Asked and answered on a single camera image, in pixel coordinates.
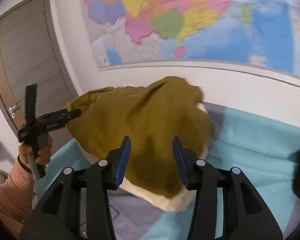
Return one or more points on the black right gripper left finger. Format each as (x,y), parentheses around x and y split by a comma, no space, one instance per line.
(76,205)

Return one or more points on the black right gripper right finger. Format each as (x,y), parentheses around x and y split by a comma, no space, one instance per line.
(245,213)

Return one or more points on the olive green jacket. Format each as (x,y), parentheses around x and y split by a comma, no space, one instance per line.
(151,117)

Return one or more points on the cream white pillow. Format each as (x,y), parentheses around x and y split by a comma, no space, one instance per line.
(179,202)

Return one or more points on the blue grey bed sheet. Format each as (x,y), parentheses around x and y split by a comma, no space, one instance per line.
(264,149)

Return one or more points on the grey wooden door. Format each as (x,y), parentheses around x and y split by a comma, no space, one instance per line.
(30,53)

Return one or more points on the silver door handle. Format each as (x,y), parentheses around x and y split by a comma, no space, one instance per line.
(12,111)

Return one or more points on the colourful wall map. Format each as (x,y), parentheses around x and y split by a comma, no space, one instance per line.
(264,33)

